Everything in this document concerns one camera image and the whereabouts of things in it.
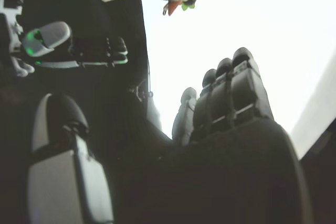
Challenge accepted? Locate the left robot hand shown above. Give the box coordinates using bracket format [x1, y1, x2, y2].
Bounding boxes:
[27, 47, 314, 224]

